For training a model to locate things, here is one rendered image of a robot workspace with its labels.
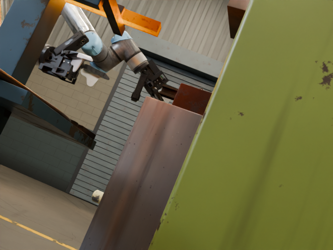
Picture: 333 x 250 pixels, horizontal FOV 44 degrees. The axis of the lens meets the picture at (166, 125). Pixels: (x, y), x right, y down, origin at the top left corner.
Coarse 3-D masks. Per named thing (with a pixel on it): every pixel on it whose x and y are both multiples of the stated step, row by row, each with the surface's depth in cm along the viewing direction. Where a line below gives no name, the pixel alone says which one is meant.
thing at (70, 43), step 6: (72, 36) 130; (78, 36) 129; (84, 36) 130; (66, 42) 130; (72, 42) 129; (78, 42) 130; (84, 42) 131; (60, 48) 129; (66, 48) 129; (72, 48) 131; (78, 48) 133
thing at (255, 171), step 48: (288, 0) 68; (240, 48) 68; (288, 48) 66; (240, 96) 66; (288, 96) 64; (192, 144) 65; (240, 144) 64; (288, 144) 62; (192, 192) 63; (240, 192) 62; (288, 192) 60; (192, 240) 61; (240, 240) 60; (288, 240) 59
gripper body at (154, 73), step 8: (144, 64) 161; (152, 64) 163; (136, 72) 162; (144, 72) 162; (152, 72) 163; (160, 72) 162; (152, 80) 161; (160, 80) 163; (168, 80) 162; (160, 88) 167
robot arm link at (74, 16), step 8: (64, 8) 155; (72, 8) 154; (80, 8) 156; (64, 16) 155; (72, 16) 153; (80, 16) 153; (72, 24) 152; (80, 24) 151; (88, 24) 152; (88, 32) 147; (96, 40) 146; (88, 48) 146; (96, 48) 147; (104, 48) 152; (96, 56) 151; (104, 56) 154
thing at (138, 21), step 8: (72, 0) 87; (88, 8) 88; (104, 16) 88; (128, 16) 85; (136, 16) 85; (144, 16) 85; (128, 24) 87; (136, 24) 85; (144, 24) 85; (152, 24) 85; (160, 24) 85; (152, 32) 86
